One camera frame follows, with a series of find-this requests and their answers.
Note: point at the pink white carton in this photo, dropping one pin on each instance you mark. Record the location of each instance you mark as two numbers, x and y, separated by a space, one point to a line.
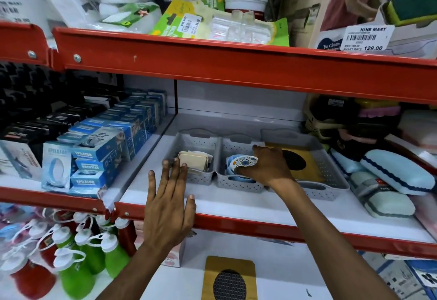
138 235
174 257

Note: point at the person's right hand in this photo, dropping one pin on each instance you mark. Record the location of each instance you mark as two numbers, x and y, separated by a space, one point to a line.
271 168

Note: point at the white product box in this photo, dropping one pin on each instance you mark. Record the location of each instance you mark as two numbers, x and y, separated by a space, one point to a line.
20 159

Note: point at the blue printed box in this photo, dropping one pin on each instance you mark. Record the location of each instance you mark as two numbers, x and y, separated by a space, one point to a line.
426 276

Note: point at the person's left hand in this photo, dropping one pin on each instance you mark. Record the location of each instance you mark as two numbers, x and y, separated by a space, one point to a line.
167 217

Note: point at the large grey printed box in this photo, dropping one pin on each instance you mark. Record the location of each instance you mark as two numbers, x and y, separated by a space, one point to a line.
399 282

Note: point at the green card blister pack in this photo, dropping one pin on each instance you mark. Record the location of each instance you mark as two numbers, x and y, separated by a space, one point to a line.
170 19

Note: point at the large grey basket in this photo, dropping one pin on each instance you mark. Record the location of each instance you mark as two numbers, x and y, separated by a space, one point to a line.
327 173

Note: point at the pile of pastel cases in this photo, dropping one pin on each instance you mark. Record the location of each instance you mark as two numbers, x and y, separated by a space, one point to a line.
396 170

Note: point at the large white bottle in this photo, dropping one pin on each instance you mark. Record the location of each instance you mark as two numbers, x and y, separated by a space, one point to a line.
17 2

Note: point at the stack of black boxes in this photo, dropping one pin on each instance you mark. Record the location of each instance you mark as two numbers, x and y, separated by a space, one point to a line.
41 112

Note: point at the red white metal shelf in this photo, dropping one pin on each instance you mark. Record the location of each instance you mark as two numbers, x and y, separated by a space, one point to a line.
239 64

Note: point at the group of white-capped bottles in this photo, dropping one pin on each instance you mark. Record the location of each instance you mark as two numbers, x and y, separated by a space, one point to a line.
75 279

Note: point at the blue round patterned item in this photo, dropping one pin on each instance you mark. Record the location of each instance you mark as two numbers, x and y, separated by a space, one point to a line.
244 162

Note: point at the person's right forearm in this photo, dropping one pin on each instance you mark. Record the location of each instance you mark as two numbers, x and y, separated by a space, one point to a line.
324 241

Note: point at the small grey basket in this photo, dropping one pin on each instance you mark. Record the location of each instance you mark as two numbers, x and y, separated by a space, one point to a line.
198 142
239 185

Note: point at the wooden board with black mesh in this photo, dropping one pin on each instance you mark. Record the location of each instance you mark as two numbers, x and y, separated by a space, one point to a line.
309 171
211 276

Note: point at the stack of blue boxes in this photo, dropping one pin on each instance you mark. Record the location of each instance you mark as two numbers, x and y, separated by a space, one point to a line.
102 153

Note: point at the small green card packet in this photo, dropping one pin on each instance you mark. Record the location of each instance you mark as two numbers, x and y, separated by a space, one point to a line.
211 2

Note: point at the green-label white packet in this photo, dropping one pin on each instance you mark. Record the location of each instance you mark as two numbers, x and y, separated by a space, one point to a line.
136 19

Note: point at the soap dispenser cardboard box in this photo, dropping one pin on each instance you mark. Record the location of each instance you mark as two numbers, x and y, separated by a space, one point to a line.
341 2

